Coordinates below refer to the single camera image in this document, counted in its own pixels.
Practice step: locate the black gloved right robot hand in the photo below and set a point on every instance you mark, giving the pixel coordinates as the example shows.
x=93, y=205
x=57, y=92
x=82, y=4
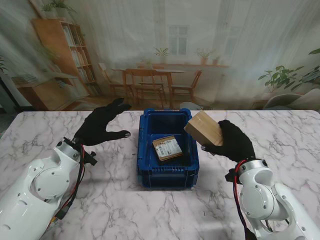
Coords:
x=235, y=145

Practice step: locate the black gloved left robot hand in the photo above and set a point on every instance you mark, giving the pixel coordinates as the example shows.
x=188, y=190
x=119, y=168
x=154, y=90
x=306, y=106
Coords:
x=96, y=130

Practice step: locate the plain brown cardboard package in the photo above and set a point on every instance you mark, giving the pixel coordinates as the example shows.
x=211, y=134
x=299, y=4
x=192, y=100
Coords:
x=203, y=128

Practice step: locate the cardboard package with white label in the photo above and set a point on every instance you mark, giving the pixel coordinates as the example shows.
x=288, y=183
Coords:
x=167, y=148

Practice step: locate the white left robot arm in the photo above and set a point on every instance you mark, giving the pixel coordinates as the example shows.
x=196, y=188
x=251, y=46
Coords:
x=32, y=195

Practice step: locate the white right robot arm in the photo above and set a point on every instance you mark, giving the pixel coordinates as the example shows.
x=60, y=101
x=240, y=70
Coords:
x=265, y=200

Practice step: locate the blue plastic turnover box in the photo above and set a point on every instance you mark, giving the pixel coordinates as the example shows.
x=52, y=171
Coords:
x=167, y=177

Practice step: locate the printed room scene backdrop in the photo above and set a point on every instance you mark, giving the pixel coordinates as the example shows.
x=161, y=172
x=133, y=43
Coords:
x=160, y=37

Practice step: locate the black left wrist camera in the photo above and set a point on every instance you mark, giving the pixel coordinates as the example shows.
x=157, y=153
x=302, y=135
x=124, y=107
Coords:
x=90, y=158

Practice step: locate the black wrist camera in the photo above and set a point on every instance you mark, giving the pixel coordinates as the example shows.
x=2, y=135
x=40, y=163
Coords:
x=90, y=158
x=231, y=176

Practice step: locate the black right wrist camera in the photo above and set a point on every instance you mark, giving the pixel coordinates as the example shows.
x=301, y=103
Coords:
x=231, y=176

